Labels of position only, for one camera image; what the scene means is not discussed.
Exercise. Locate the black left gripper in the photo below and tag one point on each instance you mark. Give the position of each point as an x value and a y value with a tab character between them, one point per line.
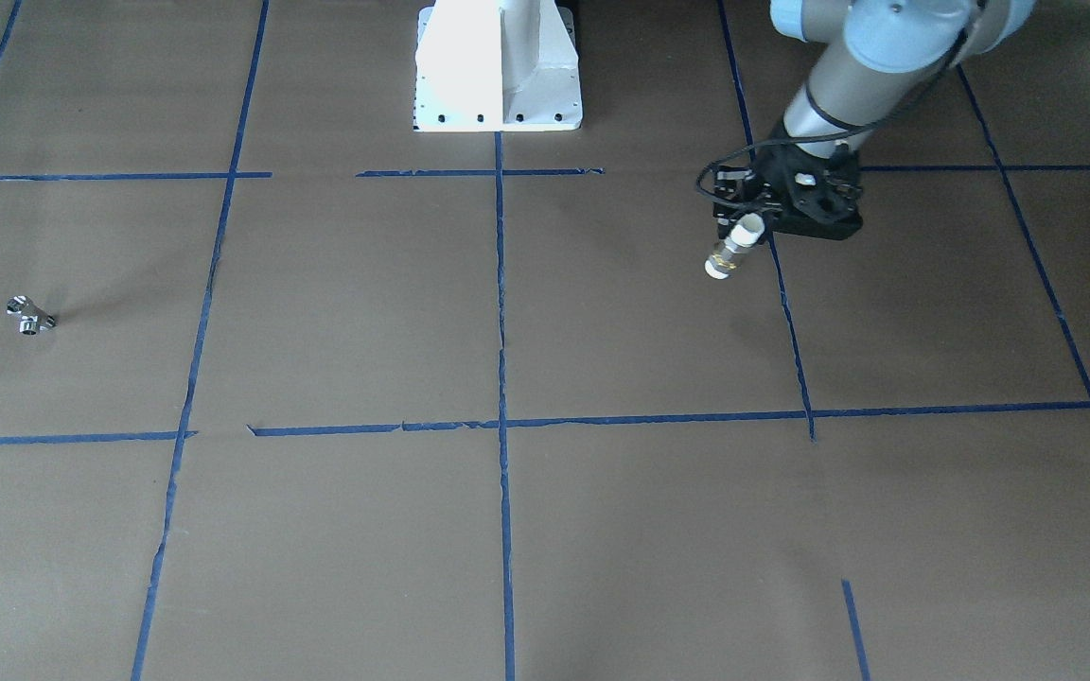
759	186

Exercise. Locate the white brass PPR valve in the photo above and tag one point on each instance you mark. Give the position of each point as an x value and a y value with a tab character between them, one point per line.
730	252

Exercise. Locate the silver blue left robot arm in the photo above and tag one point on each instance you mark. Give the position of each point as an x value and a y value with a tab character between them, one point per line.
880	59

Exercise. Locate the brown paper table mat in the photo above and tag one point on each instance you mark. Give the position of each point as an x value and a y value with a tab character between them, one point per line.
329	399

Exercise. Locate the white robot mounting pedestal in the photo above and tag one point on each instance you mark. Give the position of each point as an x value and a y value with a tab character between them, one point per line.
494	66

